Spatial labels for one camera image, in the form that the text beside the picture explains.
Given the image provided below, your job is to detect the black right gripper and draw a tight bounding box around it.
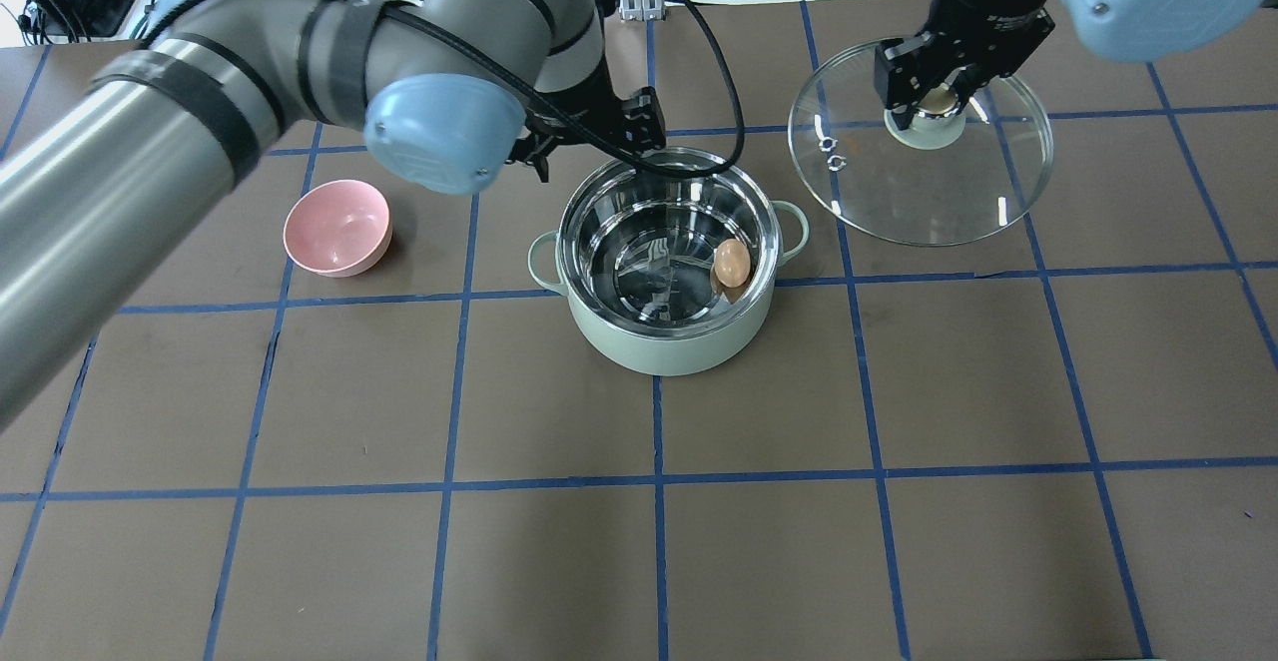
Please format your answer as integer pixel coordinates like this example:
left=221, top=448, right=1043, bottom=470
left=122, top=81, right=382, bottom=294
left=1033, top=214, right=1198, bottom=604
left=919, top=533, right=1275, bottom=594
left=875, top=0, right=1054, bottom=132

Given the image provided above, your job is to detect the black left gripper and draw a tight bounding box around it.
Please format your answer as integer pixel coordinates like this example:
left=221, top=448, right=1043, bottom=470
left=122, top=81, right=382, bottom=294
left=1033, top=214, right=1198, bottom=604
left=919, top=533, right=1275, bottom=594
left=506, top=61, right=667, bottom=183

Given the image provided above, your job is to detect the glass pot lid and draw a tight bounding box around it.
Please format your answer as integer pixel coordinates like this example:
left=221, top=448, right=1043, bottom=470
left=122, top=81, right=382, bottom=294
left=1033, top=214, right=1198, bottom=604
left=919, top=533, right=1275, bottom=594
left=787, top=40, right=1056, bottom=247

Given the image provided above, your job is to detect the brown egg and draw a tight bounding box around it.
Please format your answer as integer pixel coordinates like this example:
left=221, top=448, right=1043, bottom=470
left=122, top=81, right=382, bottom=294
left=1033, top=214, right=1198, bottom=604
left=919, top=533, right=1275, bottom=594
left=712, top=238, right=753, bottom=289

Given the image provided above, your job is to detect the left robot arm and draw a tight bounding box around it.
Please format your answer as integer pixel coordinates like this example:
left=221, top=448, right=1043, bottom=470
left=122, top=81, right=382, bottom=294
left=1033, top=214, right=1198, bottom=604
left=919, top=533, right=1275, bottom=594
left=1, top=0, right=665, bottom=427

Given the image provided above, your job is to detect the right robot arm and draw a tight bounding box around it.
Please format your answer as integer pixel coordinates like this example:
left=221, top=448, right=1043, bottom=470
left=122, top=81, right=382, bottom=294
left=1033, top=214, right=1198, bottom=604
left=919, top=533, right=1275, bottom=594
left=875, top=0, right=1275, bottom=148

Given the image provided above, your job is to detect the pale green electric pot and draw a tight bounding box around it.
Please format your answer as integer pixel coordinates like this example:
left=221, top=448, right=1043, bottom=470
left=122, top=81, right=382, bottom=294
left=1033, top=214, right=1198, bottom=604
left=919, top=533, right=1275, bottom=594
left=527, top=147, right=812, bottom=377

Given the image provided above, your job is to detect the pink plastic bowl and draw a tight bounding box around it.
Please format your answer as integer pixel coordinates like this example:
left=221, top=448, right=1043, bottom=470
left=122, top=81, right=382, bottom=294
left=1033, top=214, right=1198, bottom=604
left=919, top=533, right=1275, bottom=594
left=282, top=179, right=394, bottom=279

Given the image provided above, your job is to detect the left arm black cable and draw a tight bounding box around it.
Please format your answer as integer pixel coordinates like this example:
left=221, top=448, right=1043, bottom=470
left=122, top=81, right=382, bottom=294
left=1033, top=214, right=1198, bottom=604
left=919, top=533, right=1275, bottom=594
left=141, top=0, right=746, bottom=180

